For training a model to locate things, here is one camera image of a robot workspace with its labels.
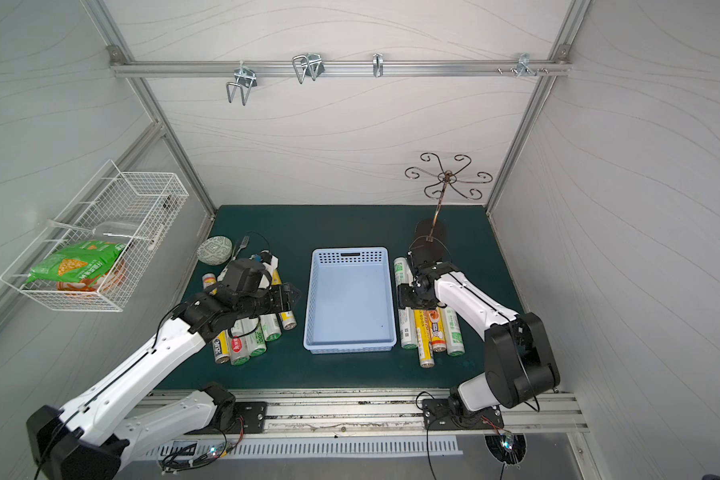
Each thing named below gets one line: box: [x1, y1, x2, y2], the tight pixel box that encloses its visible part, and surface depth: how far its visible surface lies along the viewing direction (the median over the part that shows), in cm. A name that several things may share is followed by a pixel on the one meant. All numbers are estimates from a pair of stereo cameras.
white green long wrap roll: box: [394, 256, 417, 350], surface depth 88 cm
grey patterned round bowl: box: [196, 236, 233, 266], surface depth 106 cm
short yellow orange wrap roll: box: [429, 307, 447, 352], surface depth 87 cm
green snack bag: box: [25, 240, 127, 285], surface depth 56 cm
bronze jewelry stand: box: [405, 153, 493, 259], surface depth 88 cm
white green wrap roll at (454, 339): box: [444, 306, 465, 357], surface depth 86 cm
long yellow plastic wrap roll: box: [271, 269, 297, 331], surface depth 90 cm
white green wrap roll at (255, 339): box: [241, 318, 267, 356], surface depth 84 cm
